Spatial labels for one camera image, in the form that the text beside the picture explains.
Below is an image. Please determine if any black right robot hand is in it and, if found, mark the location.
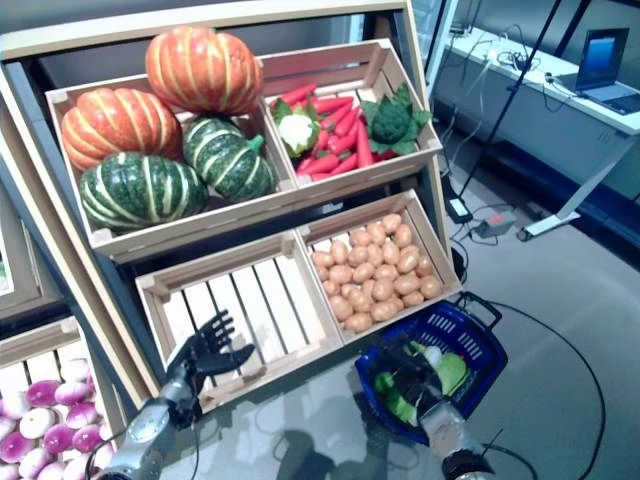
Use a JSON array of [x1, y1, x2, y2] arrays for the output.
[[377, 337, 446, 410]]

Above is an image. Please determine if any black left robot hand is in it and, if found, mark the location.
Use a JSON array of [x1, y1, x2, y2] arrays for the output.
[[167, 309, 257, 396]]

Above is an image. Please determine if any napa cabbage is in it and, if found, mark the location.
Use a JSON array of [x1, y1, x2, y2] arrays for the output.
[[422, 344, 470, 397], [387, 392, 419, 424]]

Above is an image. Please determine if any blue plastic shopping basket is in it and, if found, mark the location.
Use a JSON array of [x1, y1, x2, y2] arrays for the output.
[[353, 292, 509, 446]]

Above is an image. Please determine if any wooden slat crate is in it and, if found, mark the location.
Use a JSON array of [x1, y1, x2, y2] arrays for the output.
[[134, 229, 349, 414], [257, 38, 444, 191], [0, 314, 136, 480], [294, 188, 464, 346]]

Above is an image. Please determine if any large wooden crate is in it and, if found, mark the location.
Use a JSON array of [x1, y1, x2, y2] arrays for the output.
[[44, 69, 301, 261]]

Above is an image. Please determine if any purple white turnip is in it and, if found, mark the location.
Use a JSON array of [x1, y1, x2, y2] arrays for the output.
[[42, 424, 76, 454], [25, 379, 61, 407], [59, 358, 91, 384], [53, 380, 91, 406], [67, 403, 100, 429], [18, 408, 54, 440]]

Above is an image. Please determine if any grey box with red button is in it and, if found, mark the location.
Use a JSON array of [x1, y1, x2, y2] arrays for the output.
[[472, 212, 516, 240]]

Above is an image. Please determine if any black power adapter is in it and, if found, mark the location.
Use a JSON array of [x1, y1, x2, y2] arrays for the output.
[[444, 194, 474, 224]]

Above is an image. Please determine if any green striped pumpkin with stem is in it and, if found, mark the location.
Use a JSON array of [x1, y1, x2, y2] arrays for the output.
[[182, 115, 279, 202]]

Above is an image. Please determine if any red orange carrot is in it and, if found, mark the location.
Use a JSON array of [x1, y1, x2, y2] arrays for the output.
[[272, 83, 319, 107], [296, 153, 341, 175], [355, 119, 375, 168], [312, 97, 355, 115]]

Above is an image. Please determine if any orange striped pumpkin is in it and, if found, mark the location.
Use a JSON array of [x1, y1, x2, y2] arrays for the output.
[[60, 87, 184, 172], [144, 25, 265, 116]]

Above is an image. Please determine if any white cauliflower with leaves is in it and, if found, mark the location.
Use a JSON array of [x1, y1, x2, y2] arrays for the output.
[[272, 97, 321, 159]]

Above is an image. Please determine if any green broccoli with leaves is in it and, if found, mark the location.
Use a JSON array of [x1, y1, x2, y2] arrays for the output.
[[360, 82, 432, 155]]

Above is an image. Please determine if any black stand pole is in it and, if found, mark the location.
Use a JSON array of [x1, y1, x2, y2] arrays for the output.
[[454, 0, 564, 199]]

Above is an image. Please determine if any white desk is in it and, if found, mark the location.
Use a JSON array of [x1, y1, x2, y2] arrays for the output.
[[444, 27, 640, 242]]

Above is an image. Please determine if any wooden display rack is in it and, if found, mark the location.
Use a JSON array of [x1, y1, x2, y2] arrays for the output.
[[0, 0, 469, 416]]

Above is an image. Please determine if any open grey laptop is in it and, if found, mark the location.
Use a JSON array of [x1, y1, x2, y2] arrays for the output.
[[573, 27, 640, 115]]

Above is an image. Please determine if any black floor cable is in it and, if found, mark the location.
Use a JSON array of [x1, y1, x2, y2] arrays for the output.
[[492, 299, 607, 480]]

